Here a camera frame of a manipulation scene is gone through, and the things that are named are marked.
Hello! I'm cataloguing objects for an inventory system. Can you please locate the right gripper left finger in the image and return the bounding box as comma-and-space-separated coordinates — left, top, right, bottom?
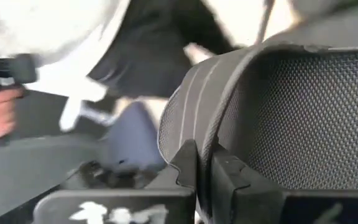
32, 138, 198, 224

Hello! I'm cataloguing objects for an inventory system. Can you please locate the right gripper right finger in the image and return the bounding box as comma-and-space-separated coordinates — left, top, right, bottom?
211, 148, 358, 224

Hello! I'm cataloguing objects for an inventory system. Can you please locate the black ribbed-strap slide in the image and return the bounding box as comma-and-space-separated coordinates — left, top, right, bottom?
87, 0, 237, 99
157, 4, 358, 224

